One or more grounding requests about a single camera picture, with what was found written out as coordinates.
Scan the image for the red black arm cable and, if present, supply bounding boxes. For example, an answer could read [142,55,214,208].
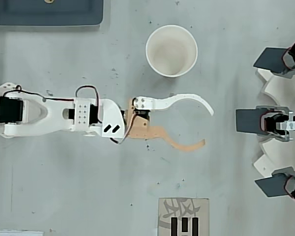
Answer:
[3,85,100,123]

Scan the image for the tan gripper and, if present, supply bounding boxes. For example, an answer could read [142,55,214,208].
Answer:
[122,92,214,153]

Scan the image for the grey paddle dispenser unit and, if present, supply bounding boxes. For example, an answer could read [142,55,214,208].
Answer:
[254,166,295,205]
[235,105,295,143]
[253,41,295,79]

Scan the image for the pale flat sheet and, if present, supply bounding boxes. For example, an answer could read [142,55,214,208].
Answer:
[0,228,44,236]

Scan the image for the black paper cup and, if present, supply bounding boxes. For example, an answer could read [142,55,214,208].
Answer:
[145,24,199,78]

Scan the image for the white multi-legged robot machine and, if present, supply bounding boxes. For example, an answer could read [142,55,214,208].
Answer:
[253,67,295,179]

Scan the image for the printed cardboard card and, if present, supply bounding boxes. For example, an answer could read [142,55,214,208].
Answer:
[158,197,210,236]

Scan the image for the dark grey tray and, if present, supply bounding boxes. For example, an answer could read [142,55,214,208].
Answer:
[0,0,104,27]

